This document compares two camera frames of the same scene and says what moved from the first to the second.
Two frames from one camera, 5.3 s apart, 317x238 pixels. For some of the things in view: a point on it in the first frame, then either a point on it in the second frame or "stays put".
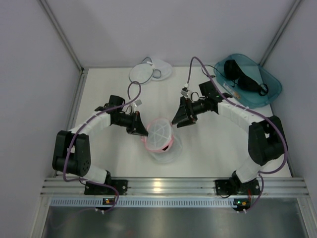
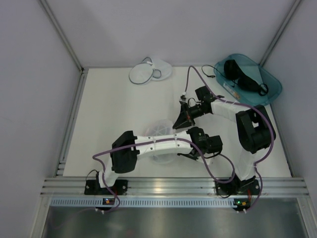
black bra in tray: x=233 y=70 stays put
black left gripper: x=135 y=123 → x=195 y=152
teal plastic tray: x=251 y=98 stays put
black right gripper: x=189 y=112 stays put
